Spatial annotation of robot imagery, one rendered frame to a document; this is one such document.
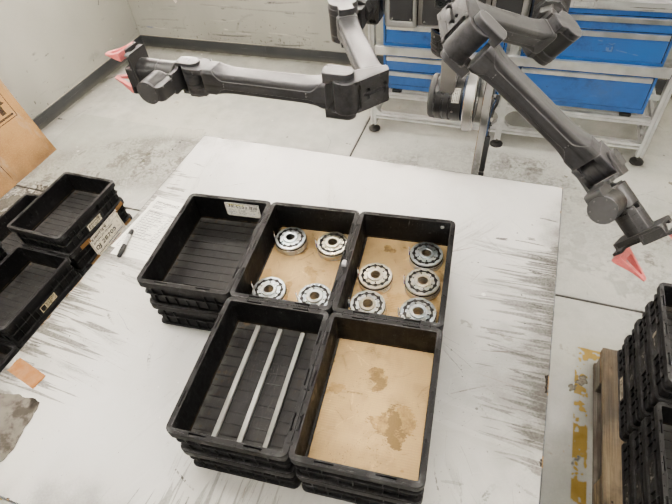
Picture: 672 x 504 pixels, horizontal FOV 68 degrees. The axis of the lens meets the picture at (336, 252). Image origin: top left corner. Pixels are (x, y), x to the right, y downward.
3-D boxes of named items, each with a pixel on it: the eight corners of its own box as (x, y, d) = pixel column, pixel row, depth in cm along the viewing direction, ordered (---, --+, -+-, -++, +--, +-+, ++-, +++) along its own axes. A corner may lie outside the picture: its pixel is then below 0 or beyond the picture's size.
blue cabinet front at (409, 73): (384, 86, 327) (383, -4, 286) (497, 98, 307) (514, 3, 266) (383, 88, 325) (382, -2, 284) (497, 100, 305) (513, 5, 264)
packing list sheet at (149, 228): (153, 196, 210) (153, 195, 209) (201, 205, 203) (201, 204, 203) (105, 252, 189) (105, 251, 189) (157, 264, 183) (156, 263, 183)
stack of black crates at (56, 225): (103, 235, 278) (64, 171, 245) (148, 245, 270) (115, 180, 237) (55, 289, 254) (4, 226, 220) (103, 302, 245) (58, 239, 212)
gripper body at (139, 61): (137, 93, 127) (161, 97, 125) (121, 54, 120) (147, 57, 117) (151, 80, 131) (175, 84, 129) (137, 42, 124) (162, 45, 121)
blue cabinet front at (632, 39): (511, 99, 305) (530, 4, 264) (642, 113, 285) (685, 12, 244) (510, 102, 303) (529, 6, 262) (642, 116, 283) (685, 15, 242)
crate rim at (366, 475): (331, 316, 136) (330, 311, 134) (442, 333, 130) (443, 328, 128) (287, 463, 111) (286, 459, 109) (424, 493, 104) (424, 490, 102)
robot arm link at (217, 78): (359, 109, 115) (357, 65, 107) (352, 123, 111) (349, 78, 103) (198, 88, 127) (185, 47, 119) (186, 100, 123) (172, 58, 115)
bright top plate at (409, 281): (408, 267, 152) (408, 266, 152) (441, 272, 150) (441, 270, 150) (402, 293, 146) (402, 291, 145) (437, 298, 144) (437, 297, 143)
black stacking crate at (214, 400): (237, 320, 150) (228, 297, 141) (333, 336, 143) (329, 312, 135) (179, 450, 124) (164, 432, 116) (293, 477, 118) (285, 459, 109)
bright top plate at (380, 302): (353, 289, 148) (353, 288, 148) (387, 293, 146) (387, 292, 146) (347, 317, 142) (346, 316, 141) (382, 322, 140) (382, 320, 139)
